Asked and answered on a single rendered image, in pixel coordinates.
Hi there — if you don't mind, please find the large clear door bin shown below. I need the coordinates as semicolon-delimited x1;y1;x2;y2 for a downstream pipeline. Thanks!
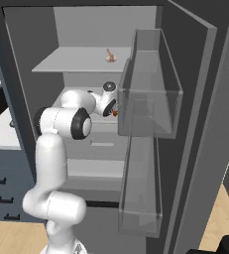
116;28;184;140

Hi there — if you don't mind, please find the dark blue drawer cabinet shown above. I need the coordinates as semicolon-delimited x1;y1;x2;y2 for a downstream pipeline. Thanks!
0;149;41;223

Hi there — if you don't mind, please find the grey fridge drawer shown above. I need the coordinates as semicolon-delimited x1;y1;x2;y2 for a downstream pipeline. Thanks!
63;131;128;163

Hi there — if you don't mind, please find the narrow clear door bin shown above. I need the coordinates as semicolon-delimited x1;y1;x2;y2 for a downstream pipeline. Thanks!
117;98;164;239

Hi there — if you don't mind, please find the grey fridge shelf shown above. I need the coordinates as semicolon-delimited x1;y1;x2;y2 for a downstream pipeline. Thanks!
31;46;134;74

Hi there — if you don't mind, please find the dark grey fridge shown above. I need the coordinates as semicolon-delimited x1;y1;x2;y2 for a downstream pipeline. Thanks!
0;0;173;254

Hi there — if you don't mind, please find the dark grey fridge door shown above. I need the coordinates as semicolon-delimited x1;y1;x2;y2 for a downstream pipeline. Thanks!
145;0;229;254

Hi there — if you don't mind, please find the beige garlic bulb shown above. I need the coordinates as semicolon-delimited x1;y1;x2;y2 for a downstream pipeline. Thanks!
105;48;118;64

